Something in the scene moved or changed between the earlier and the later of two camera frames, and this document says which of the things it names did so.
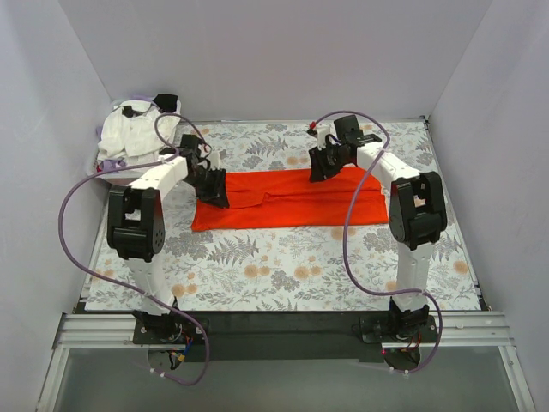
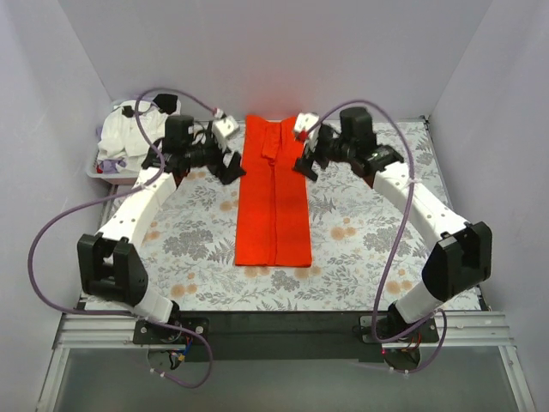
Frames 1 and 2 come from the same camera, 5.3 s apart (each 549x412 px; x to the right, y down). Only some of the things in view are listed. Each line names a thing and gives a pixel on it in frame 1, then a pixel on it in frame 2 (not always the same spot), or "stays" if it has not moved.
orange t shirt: x=289 y=200 to x=272 y=224
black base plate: x=282 y=336 stays
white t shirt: x=136 y=130 stays
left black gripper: x=213 y=184 to x=219 y=159
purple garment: x=110 y=164 stays
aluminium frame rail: x=80 y=330 stays
